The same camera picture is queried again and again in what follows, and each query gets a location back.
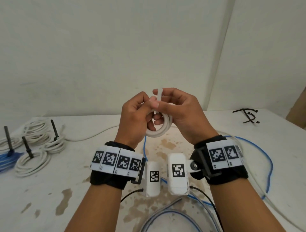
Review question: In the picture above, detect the person's right hand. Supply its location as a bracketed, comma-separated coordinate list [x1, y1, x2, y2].
[152, 88, 219, 146]

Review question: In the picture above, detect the person's left hand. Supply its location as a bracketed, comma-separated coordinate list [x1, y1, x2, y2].
[114, 91, 164, 150]

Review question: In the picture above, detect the thick white cable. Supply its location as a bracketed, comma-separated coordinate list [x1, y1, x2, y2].
[26, 133, 51, 146]
[15, 150, 51, 177]
[43, 136, 66, 153]
[144, 103, 174, 138]
[0, 137, 23, 151]
[23, 117, 49, 135]

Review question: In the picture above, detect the white cable tie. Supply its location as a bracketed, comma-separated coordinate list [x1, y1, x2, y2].
[155, 88, 164, 116]

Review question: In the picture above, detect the tangle of white cables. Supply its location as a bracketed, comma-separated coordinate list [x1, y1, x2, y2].
[63, 125, 306, 231]

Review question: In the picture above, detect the bundle of black cable ties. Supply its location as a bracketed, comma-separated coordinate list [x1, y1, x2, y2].
[232, 108, 260, 124]

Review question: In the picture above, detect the black cable tie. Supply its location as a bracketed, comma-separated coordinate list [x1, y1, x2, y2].
[4, 126, 14, 156]
[22, 136, 34, 159]
[50, 119, 60, 141]

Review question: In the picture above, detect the blue cable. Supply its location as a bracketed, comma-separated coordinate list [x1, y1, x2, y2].
[0, 152, 24, 173]
[143, 135, 273, 207]

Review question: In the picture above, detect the person's left forearm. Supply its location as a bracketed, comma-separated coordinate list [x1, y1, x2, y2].
[64, 184, 125, 232]

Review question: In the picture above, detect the person's right forearm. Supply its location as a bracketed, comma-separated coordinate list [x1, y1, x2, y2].
[209, 178, 285, 232]

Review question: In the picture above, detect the black right wristband with markers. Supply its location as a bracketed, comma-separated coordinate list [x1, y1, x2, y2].
[190, 135, 249, 186]

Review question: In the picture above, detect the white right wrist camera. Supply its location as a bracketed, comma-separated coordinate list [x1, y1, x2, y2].
[167, 153, 202, 195]

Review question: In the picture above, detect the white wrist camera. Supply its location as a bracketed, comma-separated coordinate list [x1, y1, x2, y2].
[167, 153, 202, 195]
[141, 161, 161, 198]

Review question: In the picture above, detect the black left camera wire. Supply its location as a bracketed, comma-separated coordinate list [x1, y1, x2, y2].
[120, 189, 144, 203]

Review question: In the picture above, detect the black camera wire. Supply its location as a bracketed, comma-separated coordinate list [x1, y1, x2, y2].
[120, 189, 144, 203]
[189, 186, 224, 232]

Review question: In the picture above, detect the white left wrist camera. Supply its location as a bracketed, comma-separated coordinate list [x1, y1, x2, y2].
[141, 161, 161, 198]

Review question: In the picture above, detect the black right camera wire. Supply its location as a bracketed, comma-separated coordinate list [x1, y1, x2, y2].
[189, 186, 224, 232]

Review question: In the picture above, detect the wooden shelf frame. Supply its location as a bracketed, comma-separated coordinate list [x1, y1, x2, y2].
[286, 86, 306, 131]

